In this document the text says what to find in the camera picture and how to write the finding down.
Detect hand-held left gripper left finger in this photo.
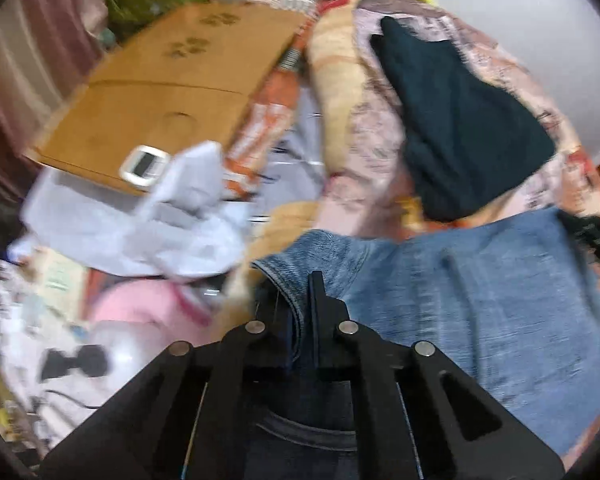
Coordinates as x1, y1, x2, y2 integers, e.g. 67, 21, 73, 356
39, 287, 297, 480

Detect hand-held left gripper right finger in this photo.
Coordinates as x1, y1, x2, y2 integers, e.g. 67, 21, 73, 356
307, 270, 565, 480

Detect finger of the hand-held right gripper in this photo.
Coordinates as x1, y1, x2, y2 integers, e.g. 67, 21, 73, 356
557, 210, 600, 275

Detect blue denim pants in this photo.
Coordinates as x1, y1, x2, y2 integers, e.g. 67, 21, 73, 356
245, 207, 600, 480

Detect pink cloth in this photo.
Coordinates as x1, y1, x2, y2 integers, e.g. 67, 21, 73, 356
87, 280, 216, 332

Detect white crumpled cloth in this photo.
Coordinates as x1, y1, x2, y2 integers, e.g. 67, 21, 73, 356
20, 141, 247, 281

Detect dark folded garment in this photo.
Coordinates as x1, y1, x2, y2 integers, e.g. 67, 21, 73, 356
369, 16, 557, 222

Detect printed blanket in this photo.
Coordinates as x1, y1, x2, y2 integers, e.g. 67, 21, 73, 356
220, 0, 600, 311

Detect black power adapter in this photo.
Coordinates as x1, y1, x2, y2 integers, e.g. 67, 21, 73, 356
40, 344, 109, 382

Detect small white device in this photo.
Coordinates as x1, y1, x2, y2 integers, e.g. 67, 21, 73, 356
118, 145, 171, 184

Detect white printed sheet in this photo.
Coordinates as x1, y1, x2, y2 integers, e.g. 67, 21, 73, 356
0, 245, 131, 443

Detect brown cardboard box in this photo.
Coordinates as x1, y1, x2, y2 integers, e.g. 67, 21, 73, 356
27, 2, 307, 196

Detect striped pink curtain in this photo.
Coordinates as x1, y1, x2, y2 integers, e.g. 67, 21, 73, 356
0, 0, 112, 202

